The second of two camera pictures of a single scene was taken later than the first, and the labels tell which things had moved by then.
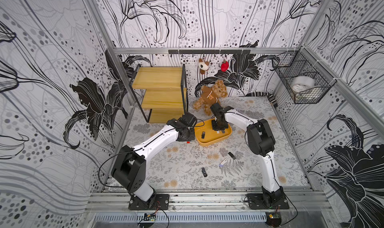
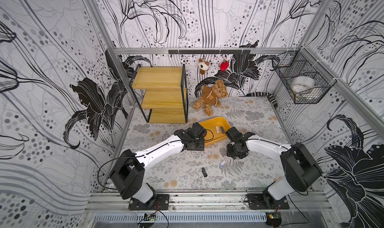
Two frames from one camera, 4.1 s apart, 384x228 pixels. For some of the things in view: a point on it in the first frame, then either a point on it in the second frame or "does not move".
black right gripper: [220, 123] -> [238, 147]
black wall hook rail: [209, 52] does not move
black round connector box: [273, 219] does not move
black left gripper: [191, 136] -> [201, 145]
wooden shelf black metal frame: [161, 92] does not move
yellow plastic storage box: [205, 135] does not move
